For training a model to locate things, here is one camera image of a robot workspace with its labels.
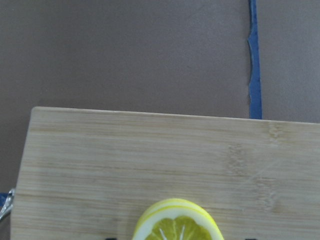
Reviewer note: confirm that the yellow lemon slice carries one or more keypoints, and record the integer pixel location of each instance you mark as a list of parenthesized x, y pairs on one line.
[(176, 219)]

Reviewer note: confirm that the wooden cutting board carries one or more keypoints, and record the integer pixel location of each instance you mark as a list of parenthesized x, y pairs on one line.
[(90, 174)]

